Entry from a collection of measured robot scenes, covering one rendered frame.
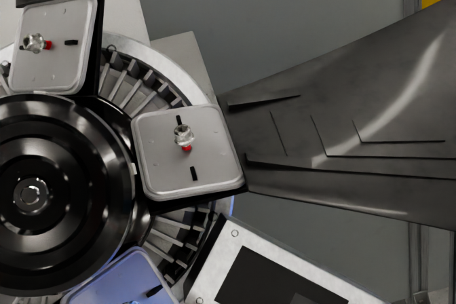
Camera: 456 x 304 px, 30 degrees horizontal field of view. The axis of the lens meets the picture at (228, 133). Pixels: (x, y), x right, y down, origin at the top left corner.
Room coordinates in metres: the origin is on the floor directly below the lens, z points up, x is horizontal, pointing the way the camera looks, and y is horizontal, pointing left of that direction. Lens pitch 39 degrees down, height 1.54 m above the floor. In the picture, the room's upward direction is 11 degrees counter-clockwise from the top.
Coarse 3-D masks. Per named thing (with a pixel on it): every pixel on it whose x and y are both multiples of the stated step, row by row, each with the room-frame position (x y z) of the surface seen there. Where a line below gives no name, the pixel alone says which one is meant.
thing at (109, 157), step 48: (48, 96) 0.41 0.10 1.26; (96, 96) 0.50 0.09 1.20; (0, 144) 0.40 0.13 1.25; (48, 144) 0.39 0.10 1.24; (96, 144) 0.39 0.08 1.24; (0, 192) 0.38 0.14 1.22; (96, 192) 0.38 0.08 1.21; (0, 240) 0.36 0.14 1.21; (48, 240) 0.36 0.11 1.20; (96, 240) 0.35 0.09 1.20; (144, 240) 0.43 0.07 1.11; (0, 288) 0.34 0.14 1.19; (48, 288) 0.34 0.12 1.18
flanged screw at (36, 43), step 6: (24, 36) 0.48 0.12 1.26; (30, 36) 0.48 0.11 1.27; (36, 36) 0.48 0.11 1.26; (42, 36) 0.48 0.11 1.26; (24, 42) 0.48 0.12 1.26; (30, 42) 0.47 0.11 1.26; (36, 42) 0.47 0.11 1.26; (42, 42) 0.47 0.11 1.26; (48, 42) 0.48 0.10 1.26; (24, 48) 0.47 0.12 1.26; (30, 48) 0.47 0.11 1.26; (36, 48) 0.47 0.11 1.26; (42, 48) 0.47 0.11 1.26; (48, 48) 0.48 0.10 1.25
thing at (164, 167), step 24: (144, 120) 0.47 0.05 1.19; (168, 120) 0.46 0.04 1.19; (192, 120) 0.46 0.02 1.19; (216, 120) 0.46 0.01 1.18; (144, 144) 0.44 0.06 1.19; (168, 144) 0.44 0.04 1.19; (192, 144) 0.44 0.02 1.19; (216, 144) 0.43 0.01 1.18; (144, 168) 0.41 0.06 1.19; (168, 168) 0.41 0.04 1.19; (216, 168) 0.41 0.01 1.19; (240, 168) 0.40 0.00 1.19; (144, 192) 0.39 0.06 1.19; (168, 192) 0.39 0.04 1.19; (192, 192) 0.39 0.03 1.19
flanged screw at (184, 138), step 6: (180, 126) 0.44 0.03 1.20; (186, 126) 0.43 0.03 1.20; (174, 132) 0.43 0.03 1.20; (180, 132) 0.43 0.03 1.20; (186, 132) 0.43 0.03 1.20; (174, 138) 0.43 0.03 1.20; (180, 138) 0.43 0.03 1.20; (186, 138) 0.43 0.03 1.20; (192, 138) 0.43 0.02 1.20; (180, 144) 0.43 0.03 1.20; (186, 144) 0.43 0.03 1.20; (186, 150) 0.43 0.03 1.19
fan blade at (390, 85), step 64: (448, 0) 0.54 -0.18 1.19; (320, 64) 0.50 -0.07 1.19; (384, 64) 0.49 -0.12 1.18; (448, 64) 0.48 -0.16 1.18; (256, 128) 0.44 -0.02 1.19; (320, 128) 0.43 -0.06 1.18; (384, 128) 0.42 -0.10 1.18; (448, 128) 0.42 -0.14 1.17; (256, 192) 0.38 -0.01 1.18; (320, 192) 0.38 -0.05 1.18; (384, 192) 0.38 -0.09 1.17; (448, 192) 0.37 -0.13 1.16
